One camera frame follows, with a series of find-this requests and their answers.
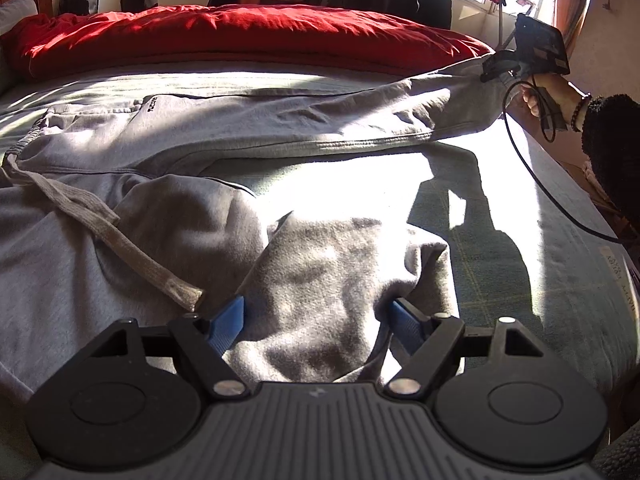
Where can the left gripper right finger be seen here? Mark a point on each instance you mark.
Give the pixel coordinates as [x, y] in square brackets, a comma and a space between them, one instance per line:
[431, 343]

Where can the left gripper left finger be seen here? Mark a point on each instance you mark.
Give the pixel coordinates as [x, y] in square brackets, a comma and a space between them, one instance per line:
[200, 345]

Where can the grey sweatpants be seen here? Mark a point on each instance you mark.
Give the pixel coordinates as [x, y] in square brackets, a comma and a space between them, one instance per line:
[109, 213]

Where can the black sleeve right forearm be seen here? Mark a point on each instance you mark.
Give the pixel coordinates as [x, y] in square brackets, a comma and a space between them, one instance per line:
[610, 138]

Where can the person's right hand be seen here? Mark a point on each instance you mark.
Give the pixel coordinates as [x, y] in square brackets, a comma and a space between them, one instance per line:
[554, 90]

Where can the green plaid bed blanket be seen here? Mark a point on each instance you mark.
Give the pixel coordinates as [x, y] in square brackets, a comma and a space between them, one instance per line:
[550, 310]

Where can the red duvet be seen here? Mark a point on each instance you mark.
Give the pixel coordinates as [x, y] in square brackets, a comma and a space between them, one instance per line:
[40, 48]

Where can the grey plaid pillow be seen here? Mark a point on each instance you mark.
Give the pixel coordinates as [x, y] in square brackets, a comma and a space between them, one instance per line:
[13, 11]

